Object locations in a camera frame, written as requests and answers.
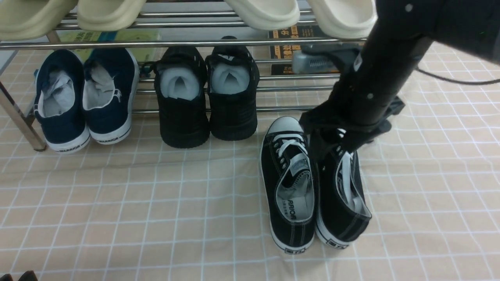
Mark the navy canvas shoe left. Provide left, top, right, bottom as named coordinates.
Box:
left=34, top=50, right=91, bottom=154

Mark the black yellow printed box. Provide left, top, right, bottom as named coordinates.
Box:
left=268, top=25, right=327, bottom=75

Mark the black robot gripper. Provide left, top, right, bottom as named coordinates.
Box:
left=300, top=35, right=432, bottom=162

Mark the black mesh sneaker right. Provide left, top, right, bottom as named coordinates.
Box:
left=205, top=45, right=260, bottom=141

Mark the cream slipper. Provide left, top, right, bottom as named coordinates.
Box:
left=307, top=0, right=377, bottom=39
left=225, top=0, right=300, bottom=31

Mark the black canvas lace shoe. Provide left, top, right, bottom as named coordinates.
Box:
left=260, top=117, right=317, bottom=254
left=309, top=130, right=373, bottom=249

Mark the silver metal shoe rack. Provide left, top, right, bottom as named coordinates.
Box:
left=1, top=11, right=366, bottom=151

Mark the black mesh sneaker left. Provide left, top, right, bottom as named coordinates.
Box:
left=151, top=46, right=210, bottom=149

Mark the green yellow book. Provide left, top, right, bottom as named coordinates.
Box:
left=59, top=29, right=161, bottom=62

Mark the navy canvas shoe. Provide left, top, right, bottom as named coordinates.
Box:
left=34, top=50, right=91, bottom=154
left=82, top=48, right=140, bottom=145

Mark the navy canvas shoe right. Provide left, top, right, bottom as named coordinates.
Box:
left=82, top=48, right=140, bottom=145

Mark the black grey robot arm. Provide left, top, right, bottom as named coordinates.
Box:
left=299, top=0, right=500, bottom=161

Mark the black mesh sneaker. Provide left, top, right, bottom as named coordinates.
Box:
left=151, top=46, right=210, bottom=149
left=205, top=45, right=260, bottom=141

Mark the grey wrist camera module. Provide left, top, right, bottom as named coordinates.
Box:
left=292, top=43, right=362, bottom=75

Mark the dark brown object corner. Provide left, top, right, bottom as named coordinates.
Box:
left=0, top=270, right=38, bottom=281

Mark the cream slipper far right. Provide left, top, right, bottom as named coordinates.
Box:
left=307, top=0, right=377, bottom=39

